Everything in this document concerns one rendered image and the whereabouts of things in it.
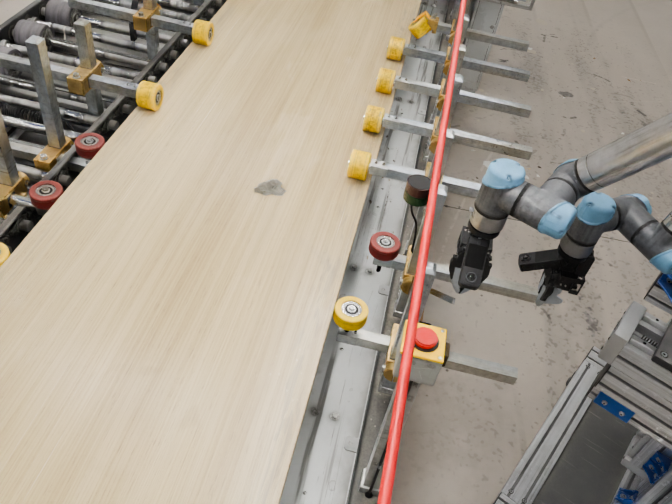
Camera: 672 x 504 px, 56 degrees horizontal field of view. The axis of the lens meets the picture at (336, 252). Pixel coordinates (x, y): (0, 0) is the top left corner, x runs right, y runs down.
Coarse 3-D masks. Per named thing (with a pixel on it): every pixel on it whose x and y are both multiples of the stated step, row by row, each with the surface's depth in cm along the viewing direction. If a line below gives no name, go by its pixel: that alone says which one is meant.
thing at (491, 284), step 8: (400, 256) 167; (376, 264) 167; (384, 264) 166; (392, 264) 166; (400, 264) 165; (440, 264) 166; (440, 272) 164; (448, 272) 165; (448, 280) 166; (488, 280) 164; (496, 280) 165; (504, 280) 165; (480, 288) 165; (488, 288) 165; (496, 288) 164; (504, 288) 164; (512, 288) 163; (520, 288) 164; (528, 288) 164; (536, 288) 165; (512, 296) 165; (520, 296) 164; (528, 296) 164; (536, 296) 163
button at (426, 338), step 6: (420, 330) 101; (426, 330) 102; (432, 330) 102; (420, 336) 100; (426, 336) 101; (432, 336) 101; (420, 342) 100; (426, 342) 100; (432, 342) 100; (426, 348) 100
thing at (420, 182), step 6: (414, 180) 143; (420, 180) 144; (426, 180) 144; (414, 186) 142; (420, 186) 142; (426, 186) 142; (420, 198) 143; (426, 204) 146; (414, 216) 150; (414, 234) 154; (414, 240) 155
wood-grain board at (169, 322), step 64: (256, 0) 256; (320, 0) 263; (384, 0) 272; (192, 64) 214; (256, 64) 219; (320, 64) 225; (384, 64) 231; (128, 128) 184; (192, 128) 188; (256, 128) 192; (320, 128) 197; (384, 128) 201; (64, 192) 161; (128, 192) 165; (192, 192) 168; (256, 192) 171; (320, 192) 175; (64, 256) 146; (128, 256) 149; (192, 256) 151; (256, 256) 154; (320, 256) 157; (0, 320) 132; (64, 320) 134; (128, 320) 136; (192, 320) 138; (256, 320) 140; (320, 320) 143; (0, 384) 121; (64, 384) 123; (128, 384) 125; (192, 384) 127; (256, 384) 129; (0, 448) 113; (64, 448) 114; (128, 448) 116; (192, 448) 117; (256, 448) 119
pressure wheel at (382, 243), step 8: (384, 232) 165; (376, 240) 163; (384, 240) 163; (392, 240) 164; (376, 248) 161; (384, 248) 161; (392, 248) 162; (376, 256) 162; (384, 256) 161; (392, 256) 162
